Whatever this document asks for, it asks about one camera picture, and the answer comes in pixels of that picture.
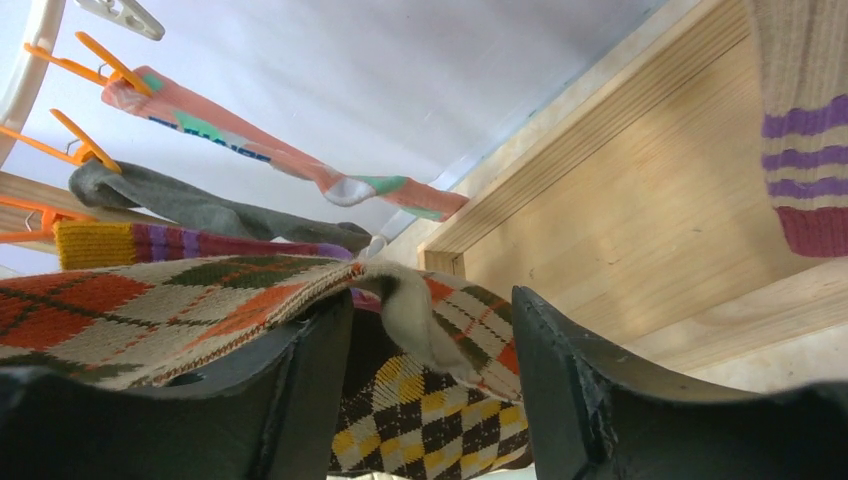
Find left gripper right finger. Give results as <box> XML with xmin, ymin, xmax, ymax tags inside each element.
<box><xmin>512</xmin><ymin>286</ymin><xmax>847</xmax><ymax>479</ymax></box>

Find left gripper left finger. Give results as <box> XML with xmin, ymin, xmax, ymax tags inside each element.
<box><xmin>1</xmin><ymin>292</ymin><xmax>353</xmax><ymax>479</ymax></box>

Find cream argyle sock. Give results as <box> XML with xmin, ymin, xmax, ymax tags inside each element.
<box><xmin>1</xmin><ymin>255</ymin><xmax>522</xmax><ymax>403</ymax></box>

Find wooden hanger rack frame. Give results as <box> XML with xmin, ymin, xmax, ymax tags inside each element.
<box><xmin>382</xmin><ymin>1</ymin><xmax>847</xmax><ymax>389</ymax></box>

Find white oval clip hanger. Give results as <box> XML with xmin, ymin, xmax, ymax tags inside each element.
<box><xmin>1</xmin><ymin>0</ymin><xmax>65</xmax><ymax>133</ymax></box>

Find plain grey sock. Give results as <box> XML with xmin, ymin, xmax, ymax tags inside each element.
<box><xmin>68</xmin><ymin>161</ymin><xmax>372</xmax><ymax>253</ymax></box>

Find orange plastic clip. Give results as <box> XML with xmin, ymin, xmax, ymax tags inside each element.
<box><xmin>23</xmin><ymin>31</ymin><xmax>155</xmax><ymax>99</ymax></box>
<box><xmin>1</xmin><ymin>195</ymin><xmax>97</xmax><ymax>244</ymax></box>
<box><xmin>1</xmin><ymin>108</ymin><xmax>122</xmax><ymax>174</ymax></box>

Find pink sock with green patches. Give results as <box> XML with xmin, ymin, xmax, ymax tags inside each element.
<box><xmin>101</xmin><ymin>66</ymin><xmax>468</xmax><ymax>222</ymax></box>

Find pink striped toe sock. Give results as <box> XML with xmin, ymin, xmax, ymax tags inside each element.
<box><xmin>746</xmin><ymin>0</ymin><xmax>847</xmax><ymax>258</ymax></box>

